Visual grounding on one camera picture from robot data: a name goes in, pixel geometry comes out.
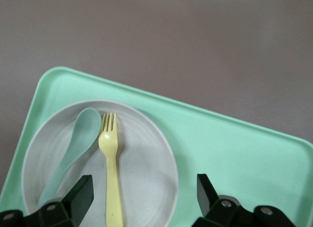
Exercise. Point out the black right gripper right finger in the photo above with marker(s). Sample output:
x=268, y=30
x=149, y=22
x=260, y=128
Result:
x=220, y=212

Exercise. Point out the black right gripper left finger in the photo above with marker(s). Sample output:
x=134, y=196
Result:
x=71, y=205

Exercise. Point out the yellow plastic fork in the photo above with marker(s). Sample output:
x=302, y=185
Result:
x=111, y=163

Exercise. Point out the pale green plastic spoon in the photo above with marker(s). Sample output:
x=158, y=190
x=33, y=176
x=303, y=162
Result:
x=85, y=131

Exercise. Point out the round beige plate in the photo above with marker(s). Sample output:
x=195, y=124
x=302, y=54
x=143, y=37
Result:
x=146, y=175

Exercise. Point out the light green rectangular tray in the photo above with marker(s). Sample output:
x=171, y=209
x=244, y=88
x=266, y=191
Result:
x=220, y=151

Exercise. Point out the brown table mat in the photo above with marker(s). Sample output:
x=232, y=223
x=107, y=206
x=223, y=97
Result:
x=156, y=29

